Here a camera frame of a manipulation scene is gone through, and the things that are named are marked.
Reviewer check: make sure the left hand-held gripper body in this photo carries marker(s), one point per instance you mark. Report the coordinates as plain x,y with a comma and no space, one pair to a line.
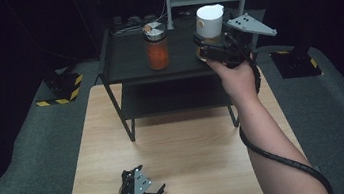
139,187

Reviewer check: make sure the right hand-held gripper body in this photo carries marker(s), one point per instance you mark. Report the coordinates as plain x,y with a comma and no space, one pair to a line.
240,46

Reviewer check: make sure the translucent beaker with brown powder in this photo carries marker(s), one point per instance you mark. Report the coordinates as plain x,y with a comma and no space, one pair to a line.
209,23

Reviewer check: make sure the black two-tier metal shelf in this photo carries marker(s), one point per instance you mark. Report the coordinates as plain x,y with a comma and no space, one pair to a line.
128,59

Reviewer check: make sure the person's right hand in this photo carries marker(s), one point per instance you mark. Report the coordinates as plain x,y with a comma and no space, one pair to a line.
238,81

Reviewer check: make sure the glass jar with orange powder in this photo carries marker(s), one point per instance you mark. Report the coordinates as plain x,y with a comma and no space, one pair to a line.
158,56

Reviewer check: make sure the black base with hazard tape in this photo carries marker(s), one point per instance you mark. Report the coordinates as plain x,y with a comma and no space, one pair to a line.
296,63
61,86

